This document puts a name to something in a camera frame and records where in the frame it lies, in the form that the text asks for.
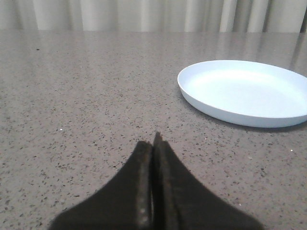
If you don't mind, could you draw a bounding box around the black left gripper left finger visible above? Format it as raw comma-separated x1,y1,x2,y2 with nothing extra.
49,141,153,230

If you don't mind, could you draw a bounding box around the white pleated curtain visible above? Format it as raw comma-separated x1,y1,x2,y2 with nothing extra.
0,0,307,33

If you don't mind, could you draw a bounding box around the light blue round plate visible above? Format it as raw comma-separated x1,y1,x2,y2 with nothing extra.
177,60,307,128

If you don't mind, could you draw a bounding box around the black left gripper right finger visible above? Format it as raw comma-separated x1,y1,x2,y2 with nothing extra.
152,132,263,230

